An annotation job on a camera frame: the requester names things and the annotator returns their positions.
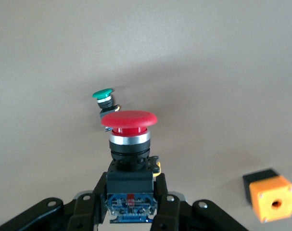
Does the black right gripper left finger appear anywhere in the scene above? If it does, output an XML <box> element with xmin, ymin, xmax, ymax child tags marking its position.
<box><xmin>0</xmin><ymin>171</ymin><xmax>108</xmax><ymax>231</ymax></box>

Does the red mushroom push button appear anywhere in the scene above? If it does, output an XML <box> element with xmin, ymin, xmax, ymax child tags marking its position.
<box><xmin>101</xmin><ymin>110</ymin><xmax>162</xmax><ymax>224</ymax></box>

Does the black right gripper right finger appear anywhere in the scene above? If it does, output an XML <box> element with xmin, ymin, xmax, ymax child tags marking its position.
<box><xmin>149</xmin><ymin>172</ymin><xmax>249</xmax><ymax>231</ymax></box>

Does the orange button enclosure box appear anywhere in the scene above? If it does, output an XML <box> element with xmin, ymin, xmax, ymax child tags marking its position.
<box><xmin>242</xmin><ymin>168</ymin><xmax>292</xmax><ymax>223</ymax></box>

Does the green push button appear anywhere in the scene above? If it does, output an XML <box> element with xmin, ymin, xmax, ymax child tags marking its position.
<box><xmin>92</xmin><ymin>88</ymin><xmax>120</xmax><ymax>133</ymax></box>

